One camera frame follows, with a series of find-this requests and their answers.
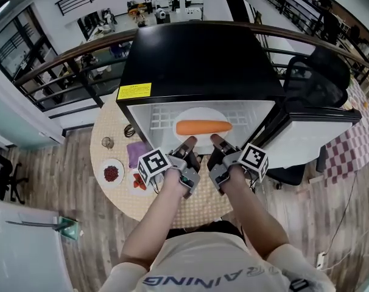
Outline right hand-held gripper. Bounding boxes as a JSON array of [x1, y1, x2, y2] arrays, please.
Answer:
[[206, 133, 270, 196]]

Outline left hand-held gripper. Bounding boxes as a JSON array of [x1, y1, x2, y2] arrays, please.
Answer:
[[137, 136, 202, 200]]

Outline orange carrot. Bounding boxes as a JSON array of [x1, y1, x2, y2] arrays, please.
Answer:
[[175, 119, 233, 136]]

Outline white round plate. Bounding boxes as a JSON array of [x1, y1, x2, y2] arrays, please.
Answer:
[[172, 107, 227, 148]]

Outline black white mini refrigerator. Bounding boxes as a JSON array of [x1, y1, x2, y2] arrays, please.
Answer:
[[115, 21, 363, 170]]

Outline person's right forearm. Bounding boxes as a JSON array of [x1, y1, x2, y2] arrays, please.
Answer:
[[222, 165, 290, 260]]

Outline person's left forearm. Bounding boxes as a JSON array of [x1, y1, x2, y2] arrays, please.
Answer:
[[119, 167, 187, 271]]

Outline purple cloth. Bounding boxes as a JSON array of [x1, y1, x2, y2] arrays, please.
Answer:
[[126, 141, 152, 170]]

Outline round table with checked cloth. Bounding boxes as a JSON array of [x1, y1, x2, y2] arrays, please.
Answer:
[[90, 89, 253, 229]]

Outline red strawberries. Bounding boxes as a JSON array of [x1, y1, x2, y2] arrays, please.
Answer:
[[132, 172, 147, 192]]

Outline white plate with strawberries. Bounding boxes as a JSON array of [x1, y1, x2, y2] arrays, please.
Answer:
[[127, 169, 156, 196]]

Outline pile of red beans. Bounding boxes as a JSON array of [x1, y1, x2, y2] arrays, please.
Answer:
[[103, 165, 120, 183]]

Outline white plate with red beans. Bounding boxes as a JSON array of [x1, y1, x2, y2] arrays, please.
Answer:
[[98, 158, 125, 189]]

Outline black office chair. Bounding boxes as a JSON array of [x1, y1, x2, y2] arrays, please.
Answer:
[[263, 45, 352, 189], [0, 138, 29, 206]]

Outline person's cream T-shirt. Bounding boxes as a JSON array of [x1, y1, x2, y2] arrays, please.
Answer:
[[98, 232, 338, 292]]

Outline pink checked rug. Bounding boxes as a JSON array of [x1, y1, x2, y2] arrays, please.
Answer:
[[323, 77, 369, 189]]

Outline green dustpan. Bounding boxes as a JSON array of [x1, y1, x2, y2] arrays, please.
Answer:
[[52, 215, 81, 242]]

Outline white power strip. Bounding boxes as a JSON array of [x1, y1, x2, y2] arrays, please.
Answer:
[[315, 251, 326, 271]]

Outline frosted glass partition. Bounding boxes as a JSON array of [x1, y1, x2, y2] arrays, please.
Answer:
[[0, 56, 66, 150]]

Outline white wire shelf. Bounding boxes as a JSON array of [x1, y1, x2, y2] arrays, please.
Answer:
[[149, 105, 250, 131]]

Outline black railing with wooden rail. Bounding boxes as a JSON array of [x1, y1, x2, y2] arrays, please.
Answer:
[[12, 21, 369, 113]]

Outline thin floor cable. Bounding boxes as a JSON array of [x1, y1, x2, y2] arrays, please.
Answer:
[[323, 169, 359, 256]]

